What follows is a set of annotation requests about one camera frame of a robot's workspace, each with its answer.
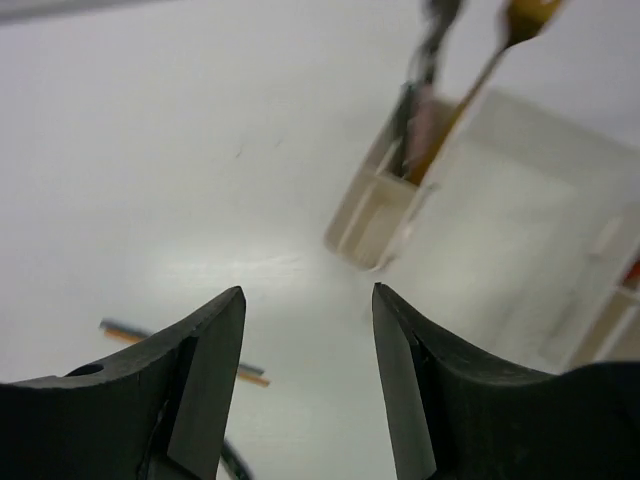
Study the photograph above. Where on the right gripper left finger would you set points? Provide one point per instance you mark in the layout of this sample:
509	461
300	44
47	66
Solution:
157	409

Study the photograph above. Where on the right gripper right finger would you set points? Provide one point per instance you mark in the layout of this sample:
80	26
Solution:
456	411

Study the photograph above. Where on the orange chopstick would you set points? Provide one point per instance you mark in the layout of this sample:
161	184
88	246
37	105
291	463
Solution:
245	372

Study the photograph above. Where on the silver fork dark handle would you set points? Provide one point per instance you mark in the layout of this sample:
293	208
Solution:
415	119

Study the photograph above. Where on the gold fork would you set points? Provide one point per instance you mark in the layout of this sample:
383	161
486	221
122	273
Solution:
520	21

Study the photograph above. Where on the white utensil caddy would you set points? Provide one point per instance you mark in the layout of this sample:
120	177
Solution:
522	239

